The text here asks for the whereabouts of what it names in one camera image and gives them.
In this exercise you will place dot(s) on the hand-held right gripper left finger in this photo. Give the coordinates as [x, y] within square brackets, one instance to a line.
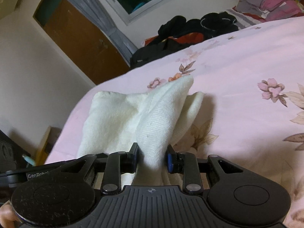
[135, 158]

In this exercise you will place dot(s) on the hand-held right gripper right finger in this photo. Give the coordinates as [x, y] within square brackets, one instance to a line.
[169, 161]

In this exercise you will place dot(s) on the white knit garment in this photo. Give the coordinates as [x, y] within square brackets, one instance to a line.
[152, 121]

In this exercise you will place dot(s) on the pile of black clothes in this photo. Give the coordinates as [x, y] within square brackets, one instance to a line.
[190, 32]

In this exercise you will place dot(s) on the pile of folded pink grey clothes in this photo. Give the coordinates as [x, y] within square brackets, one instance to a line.
[273, 2]

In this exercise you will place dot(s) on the person's left hand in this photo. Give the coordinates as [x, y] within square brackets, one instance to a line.
[6, 215]

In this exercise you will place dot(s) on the pink floral bedsheet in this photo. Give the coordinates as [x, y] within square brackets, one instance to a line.
[249, 95]

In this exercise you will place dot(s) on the red cloth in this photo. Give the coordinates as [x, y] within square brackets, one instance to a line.
[187, 38]

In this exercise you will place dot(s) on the brown wooden door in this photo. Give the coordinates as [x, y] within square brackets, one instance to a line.
[78, 40]

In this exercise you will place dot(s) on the grey curtain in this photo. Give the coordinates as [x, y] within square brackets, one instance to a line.
[104, 21]

